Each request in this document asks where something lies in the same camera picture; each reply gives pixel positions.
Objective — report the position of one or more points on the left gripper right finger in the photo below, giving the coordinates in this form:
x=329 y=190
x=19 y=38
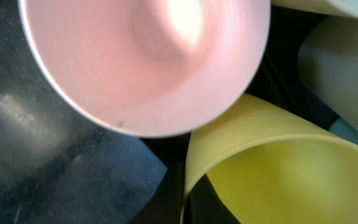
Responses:
x=207 y=205

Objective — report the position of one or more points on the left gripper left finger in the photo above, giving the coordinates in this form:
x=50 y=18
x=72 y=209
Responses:
x=169 y=199

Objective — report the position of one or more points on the yellow cup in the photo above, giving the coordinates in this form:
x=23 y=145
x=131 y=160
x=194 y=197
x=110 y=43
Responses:
x=291 y=174

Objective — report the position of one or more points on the pink cup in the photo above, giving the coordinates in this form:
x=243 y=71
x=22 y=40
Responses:
x=135 y=68

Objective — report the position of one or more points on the black tray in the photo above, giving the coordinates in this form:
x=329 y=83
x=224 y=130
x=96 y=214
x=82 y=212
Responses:
x=278 y=77

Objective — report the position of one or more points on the grey cup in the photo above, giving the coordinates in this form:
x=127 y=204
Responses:
x=343 y=71

